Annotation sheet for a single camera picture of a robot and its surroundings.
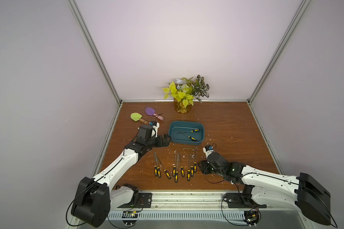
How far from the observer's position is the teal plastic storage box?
964 mm

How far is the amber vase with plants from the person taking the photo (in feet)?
3.12

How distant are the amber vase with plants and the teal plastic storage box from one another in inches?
5.8
